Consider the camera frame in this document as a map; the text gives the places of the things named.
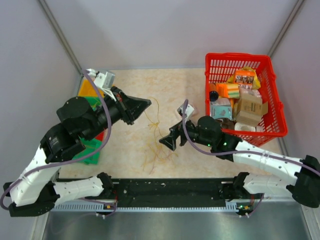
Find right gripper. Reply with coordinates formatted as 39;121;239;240
159;116;214;152

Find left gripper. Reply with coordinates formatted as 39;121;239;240
83;86;152;142

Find thin wire bundle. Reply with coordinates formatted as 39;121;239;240
141;96;180;175

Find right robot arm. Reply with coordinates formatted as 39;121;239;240
159;103;320;208

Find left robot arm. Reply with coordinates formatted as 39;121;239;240
3;69;151;217

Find upper green storage bin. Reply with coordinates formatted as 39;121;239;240
85;96;101;111

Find green storage bin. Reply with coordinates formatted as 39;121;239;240
73;138;102;165
85;96;101;111

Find red storage bin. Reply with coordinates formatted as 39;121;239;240
95;131;105;142

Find pink tissue packet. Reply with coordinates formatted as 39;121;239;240
192;105;199;116

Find yellow storage bin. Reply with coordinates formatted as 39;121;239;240
77;78;98;97

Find lower green storage bin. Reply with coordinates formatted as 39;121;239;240
73;138;102;165

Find teal tissue pack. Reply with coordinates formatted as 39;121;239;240
209;97;233;120

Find black bottle cap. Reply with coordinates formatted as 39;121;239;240
209;90;219;102

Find orange sponge pack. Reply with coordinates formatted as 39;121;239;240
215;83;240;99

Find brown cardboard box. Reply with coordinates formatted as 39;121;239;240
235;93;269;127

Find red plastic basket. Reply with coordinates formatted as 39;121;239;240
204;52;288;147

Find pink wrapped pack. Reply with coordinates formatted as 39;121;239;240
239;84;262;98

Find orange snack box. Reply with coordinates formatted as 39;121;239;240
233;70;256;87

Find yellow plastic bag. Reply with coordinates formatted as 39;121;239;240
227;66;261;90

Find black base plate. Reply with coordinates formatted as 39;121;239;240
109;177;263;208

